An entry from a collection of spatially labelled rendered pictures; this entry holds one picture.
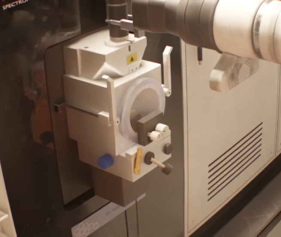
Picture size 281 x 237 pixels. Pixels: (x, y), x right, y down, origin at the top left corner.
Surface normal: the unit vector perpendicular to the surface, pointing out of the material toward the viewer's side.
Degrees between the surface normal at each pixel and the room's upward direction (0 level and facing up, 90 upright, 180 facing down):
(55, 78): 90
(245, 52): 127
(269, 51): 111
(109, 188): 90
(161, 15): 90
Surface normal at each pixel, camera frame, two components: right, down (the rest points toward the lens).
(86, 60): -0.64, 0.36
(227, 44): -0.56, 0.71
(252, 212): -0.06, -0.90
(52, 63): 0.77, 0.24
